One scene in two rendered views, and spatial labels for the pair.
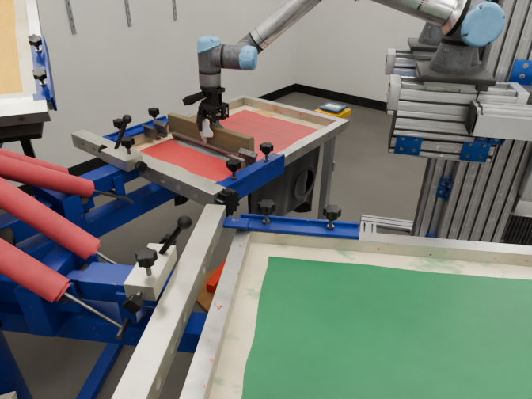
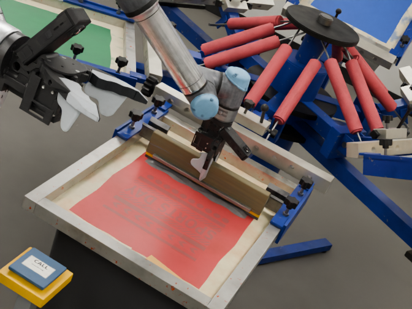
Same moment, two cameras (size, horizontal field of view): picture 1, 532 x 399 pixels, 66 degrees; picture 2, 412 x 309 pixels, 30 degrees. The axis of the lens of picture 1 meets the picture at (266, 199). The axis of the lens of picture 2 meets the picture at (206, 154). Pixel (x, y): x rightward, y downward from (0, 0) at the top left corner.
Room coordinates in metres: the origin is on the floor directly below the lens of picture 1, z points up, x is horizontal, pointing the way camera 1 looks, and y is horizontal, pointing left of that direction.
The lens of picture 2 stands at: (3.28, -0.65, 2.17)
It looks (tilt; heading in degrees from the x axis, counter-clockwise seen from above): 28 degrees down; 156
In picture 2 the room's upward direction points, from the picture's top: 23 degrees clockwise
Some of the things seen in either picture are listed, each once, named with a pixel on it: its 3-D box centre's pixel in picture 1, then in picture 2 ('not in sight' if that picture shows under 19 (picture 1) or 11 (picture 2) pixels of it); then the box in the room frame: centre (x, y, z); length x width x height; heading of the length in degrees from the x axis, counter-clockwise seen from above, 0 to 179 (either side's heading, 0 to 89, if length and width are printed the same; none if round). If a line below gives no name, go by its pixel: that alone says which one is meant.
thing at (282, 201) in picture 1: (279, 188); not in sight; (1.46, -0.05, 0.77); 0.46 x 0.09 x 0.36; 143
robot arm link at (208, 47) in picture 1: (210, 55); (232, 87); (1.40, 0.19, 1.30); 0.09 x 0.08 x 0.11; 82
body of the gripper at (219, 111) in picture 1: (212, 102); (213, 133); (1.40, 0.19, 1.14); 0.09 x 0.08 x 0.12; 53
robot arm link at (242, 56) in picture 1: (240, 56); (200, 82); (1.41, 0.09, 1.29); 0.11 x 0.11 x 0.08; 82
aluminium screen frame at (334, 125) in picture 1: (234, 135); (182, 197); (1.52, 0.13, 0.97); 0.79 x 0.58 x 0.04; 143
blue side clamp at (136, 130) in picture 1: (139, 135); (289, 211); (1.50, 0.49, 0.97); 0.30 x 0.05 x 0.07; 143
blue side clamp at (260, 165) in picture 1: (251, 176); (140, 126); (1.16, 0.05, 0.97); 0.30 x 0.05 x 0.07; 143
